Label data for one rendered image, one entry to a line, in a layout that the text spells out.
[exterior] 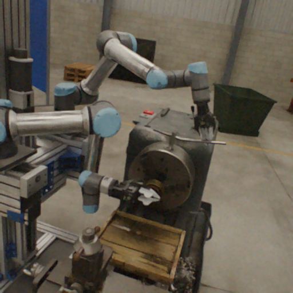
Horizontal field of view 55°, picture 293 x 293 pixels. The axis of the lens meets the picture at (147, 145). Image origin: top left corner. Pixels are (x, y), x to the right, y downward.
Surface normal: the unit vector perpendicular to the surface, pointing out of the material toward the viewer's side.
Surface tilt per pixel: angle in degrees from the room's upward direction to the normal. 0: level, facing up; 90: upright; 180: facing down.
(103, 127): 89
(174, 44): 90
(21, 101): 90
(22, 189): 90
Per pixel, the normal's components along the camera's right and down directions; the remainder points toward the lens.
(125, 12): -0.16, 0.35
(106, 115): 0.42, 0.38
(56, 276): 0.15, -0.92
